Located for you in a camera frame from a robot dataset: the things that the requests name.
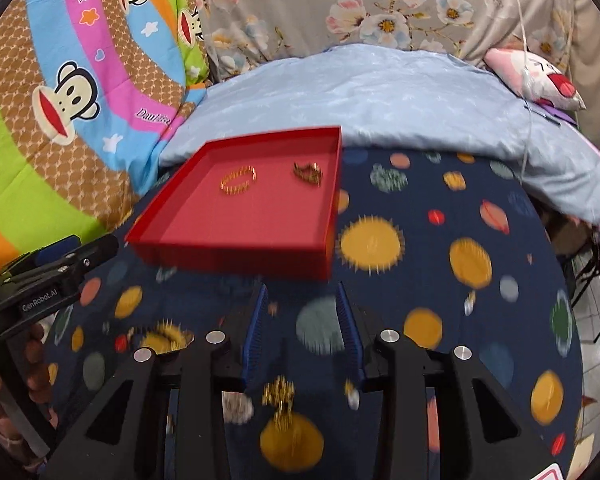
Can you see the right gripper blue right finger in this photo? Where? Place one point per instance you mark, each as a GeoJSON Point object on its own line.
{"type": "Point", "coordinates": [351, 337]}

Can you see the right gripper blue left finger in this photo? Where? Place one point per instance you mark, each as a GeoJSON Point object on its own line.
{"type": "Point", "coordinates": [252, 342]}

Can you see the gold chain cuff bangle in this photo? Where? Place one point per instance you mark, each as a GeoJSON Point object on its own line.
{"type": "Point", "coordinates": [238, 181]}

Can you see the red jewelry tray box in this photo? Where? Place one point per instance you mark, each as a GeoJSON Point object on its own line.
{"type": "Point", "coordinates": [284, 226]}

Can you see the left human hand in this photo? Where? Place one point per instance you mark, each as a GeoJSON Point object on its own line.
{"type": "Point", "coordinates": [27, 421]}

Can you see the navy planet print bedsheet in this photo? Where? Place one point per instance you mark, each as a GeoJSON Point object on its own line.
{"type": "Point", "coordinates": [446, 249]}

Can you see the light blue blanket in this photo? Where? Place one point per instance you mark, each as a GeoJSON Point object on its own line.
{"type": "Point", "coordinates": [398, 99]}

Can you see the colourful monkey cartoon quilt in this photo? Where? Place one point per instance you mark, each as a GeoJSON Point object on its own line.
{"type": "Point", "coordinates": [91, 91]}

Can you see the grey floral bedsheet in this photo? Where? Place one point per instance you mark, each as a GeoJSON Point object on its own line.
{"type": "Point", "coordinates": [243, 34]}

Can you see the pink cartoon pillow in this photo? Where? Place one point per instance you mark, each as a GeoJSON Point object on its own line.
{"type": "Point", "coordinates": [534, 78]}

